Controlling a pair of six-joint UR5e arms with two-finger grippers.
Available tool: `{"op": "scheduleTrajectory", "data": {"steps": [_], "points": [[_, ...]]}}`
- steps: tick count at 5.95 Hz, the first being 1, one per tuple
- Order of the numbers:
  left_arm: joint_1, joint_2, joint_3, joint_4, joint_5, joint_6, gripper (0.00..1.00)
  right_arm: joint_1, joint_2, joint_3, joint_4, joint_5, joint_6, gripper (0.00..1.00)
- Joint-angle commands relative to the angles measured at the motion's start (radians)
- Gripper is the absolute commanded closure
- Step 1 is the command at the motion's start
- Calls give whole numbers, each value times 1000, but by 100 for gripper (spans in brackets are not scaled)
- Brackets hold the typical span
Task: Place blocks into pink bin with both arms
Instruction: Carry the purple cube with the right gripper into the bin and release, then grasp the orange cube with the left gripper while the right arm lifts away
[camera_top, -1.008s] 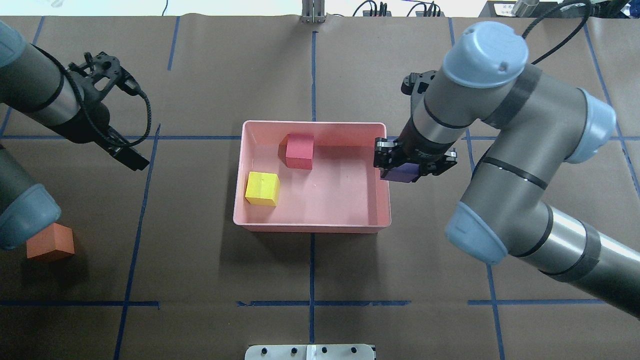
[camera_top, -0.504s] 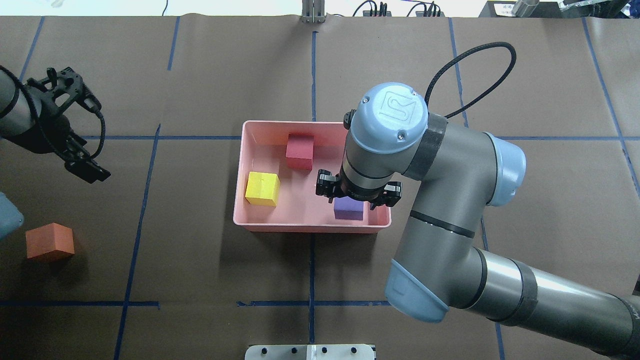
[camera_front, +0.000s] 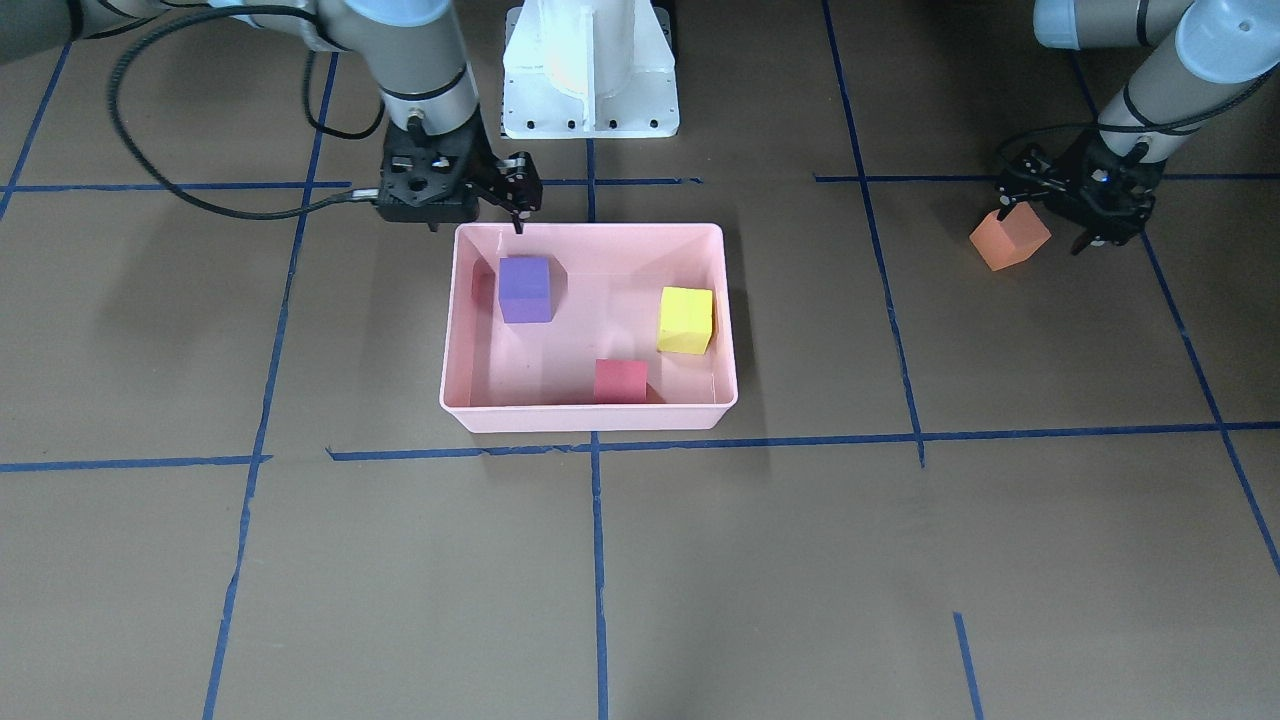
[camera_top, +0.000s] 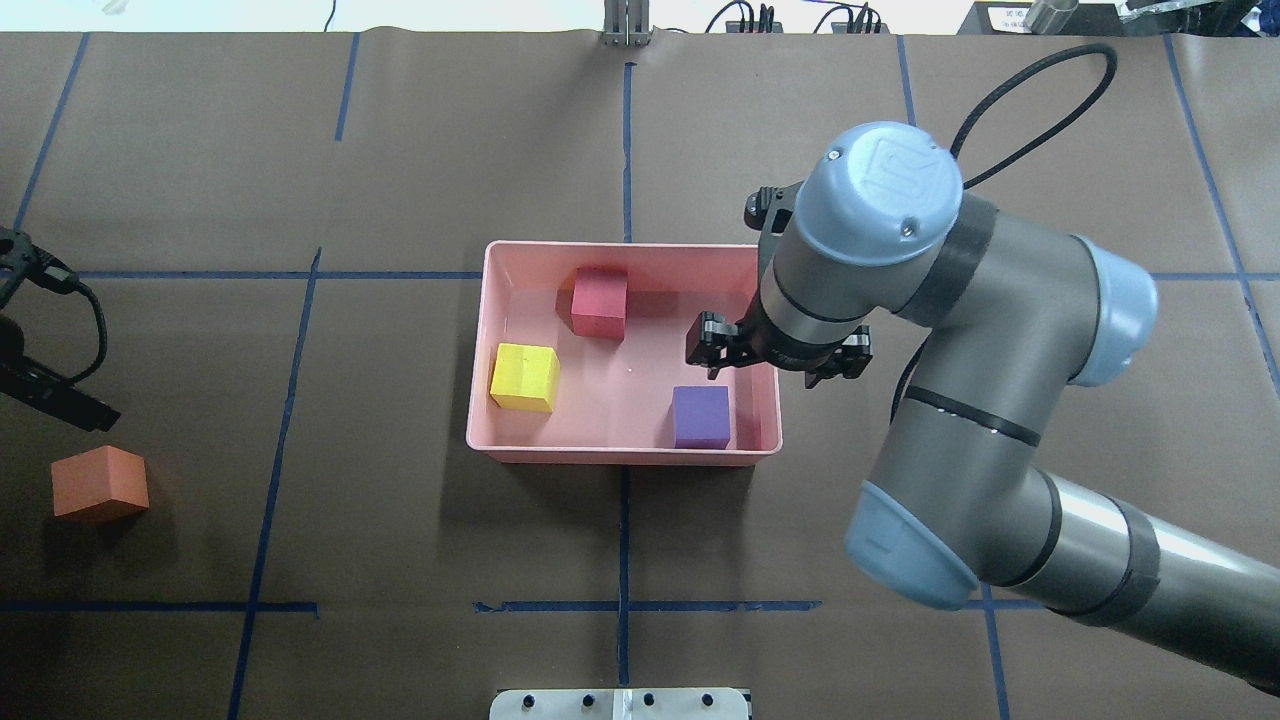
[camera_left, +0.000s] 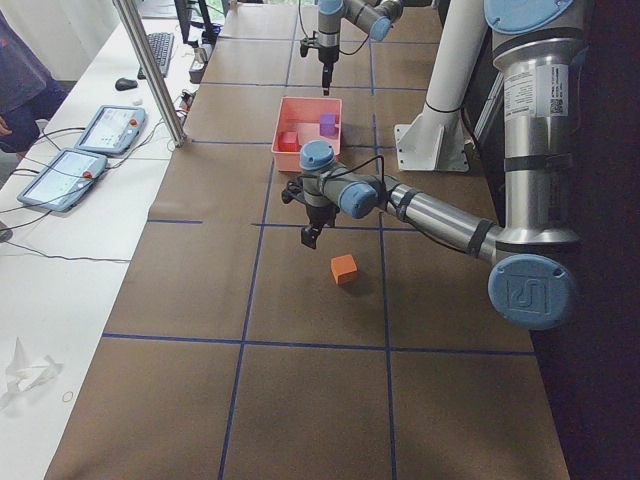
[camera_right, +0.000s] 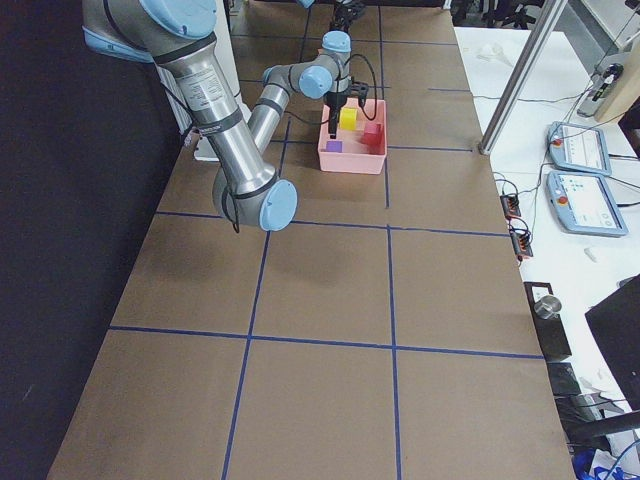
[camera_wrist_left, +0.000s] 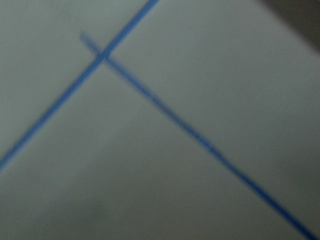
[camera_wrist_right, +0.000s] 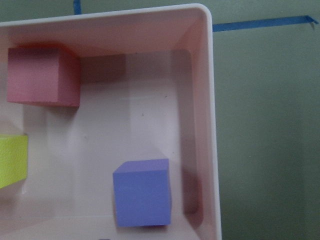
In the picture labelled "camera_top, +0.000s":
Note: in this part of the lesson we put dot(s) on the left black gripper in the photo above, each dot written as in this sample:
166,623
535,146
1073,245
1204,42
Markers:
12,345

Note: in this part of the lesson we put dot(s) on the pink plastic bin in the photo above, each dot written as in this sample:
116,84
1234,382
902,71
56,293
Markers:
614,402

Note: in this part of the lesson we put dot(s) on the yellow foam block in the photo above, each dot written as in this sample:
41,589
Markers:
525,378

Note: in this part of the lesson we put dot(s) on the red foam block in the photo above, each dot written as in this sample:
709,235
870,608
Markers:
599,303

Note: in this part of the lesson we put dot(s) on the white mounting pillar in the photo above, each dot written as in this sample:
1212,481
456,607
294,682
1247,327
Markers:
623,703

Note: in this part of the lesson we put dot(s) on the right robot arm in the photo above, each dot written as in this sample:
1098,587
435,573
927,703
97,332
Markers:
1016,313

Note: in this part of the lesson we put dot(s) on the aluminium frame post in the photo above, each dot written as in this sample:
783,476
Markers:
626,23

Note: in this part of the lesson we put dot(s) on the purple foam block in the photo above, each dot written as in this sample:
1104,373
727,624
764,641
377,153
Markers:
701,417

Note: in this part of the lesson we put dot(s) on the orange foam block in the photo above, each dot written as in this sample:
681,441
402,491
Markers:
100,485

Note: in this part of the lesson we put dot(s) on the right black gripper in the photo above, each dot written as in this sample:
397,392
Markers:
716,340

